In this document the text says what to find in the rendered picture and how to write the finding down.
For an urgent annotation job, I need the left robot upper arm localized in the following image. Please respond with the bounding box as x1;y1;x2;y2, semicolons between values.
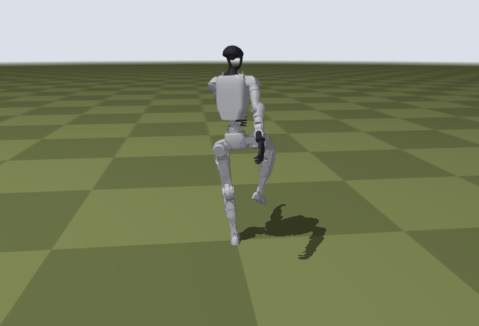
208;77;217;98

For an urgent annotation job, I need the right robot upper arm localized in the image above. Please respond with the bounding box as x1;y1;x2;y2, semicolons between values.
245;76;261;114

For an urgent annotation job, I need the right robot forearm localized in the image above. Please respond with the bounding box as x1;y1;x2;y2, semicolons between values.
253;103;266;138

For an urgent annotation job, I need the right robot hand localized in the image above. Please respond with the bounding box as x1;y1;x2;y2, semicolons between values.
254;131;265;164

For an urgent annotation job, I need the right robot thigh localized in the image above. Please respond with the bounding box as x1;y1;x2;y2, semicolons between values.
245;132;275;160

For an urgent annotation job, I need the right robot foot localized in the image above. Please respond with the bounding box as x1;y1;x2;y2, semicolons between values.
252;192;267;204

